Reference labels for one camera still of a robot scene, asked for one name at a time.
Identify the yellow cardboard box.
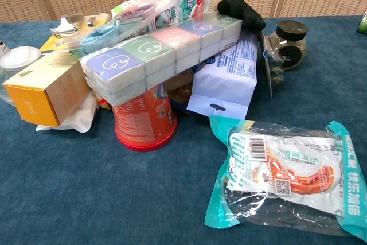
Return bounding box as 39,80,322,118
2,50,92,127

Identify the red instant noodle cup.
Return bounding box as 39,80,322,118
111,83,178,153

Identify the teal sausage snack packet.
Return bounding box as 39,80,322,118
204,115,367,239

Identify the white plastic bag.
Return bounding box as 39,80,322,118
35,91,100,134

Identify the yellow flat box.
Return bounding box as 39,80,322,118
39,34,84,54

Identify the pastel tissue pack bundle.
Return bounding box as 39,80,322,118
79,11,244,107

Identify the clear bag with cloths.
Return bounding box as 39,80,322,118
80,0,224,55

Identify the clear packet with pyramid studs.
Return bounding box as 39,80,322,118
257,31,287,101

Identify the white lidded plastic container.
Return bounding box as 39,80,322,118
0,45,42,105

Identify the white blue-print paper bag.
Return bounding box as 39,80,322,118
186,31,259,120

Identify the glass jar black lid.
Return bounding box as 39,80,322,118
268,20,309,72

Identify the green object at edge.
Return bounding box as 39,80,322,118
356,10,367,35

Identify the brown snack packet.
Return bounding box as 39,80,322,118
165,68,196,114

